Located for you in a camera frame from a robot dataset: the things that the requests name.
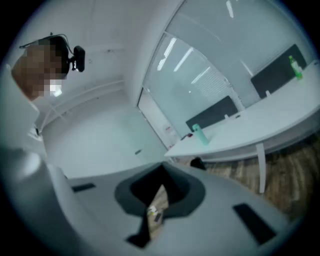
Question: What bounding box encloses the green plastic bottle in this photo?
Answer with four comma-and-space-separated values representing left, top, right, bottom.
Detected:
288, 55, 304, 81

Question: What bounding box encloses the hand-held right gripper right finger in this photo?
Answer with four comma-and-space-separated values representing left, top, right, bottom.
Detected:
149, 162, 291, 256

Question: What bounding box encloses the green metal bottle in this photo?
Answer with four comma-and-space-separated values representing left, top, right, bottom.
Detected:
194, 129, 210, 146

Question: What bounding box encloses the long dark desk partition panel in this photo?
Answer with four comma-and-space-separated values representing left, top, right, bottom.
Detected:
185, 95, 238, 131

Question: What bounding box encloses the person's face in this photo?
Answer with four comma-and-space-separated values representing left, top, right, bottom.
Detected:
11, 37, 71, 102

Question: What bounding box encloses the black head camera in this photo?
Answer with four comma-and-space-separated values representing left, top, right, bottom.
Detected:
66, 45, 86, 73

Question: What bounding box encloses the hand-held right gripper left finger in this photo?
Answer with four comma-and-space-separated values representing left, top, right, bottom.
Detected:
67, 162, 166, 256

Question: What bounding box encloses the white desk leg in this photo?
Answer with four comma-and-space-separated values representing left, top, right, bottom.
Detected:
255, 143, 267, 195

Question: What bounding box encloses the short dark desk partition panel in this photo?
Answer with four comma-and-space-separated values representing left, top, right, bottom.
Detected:
250, 44, 308, 100

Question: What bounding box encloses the person's white shirt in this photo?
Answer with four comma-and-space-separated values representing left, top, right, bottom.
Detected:
0, 64, 51, 256

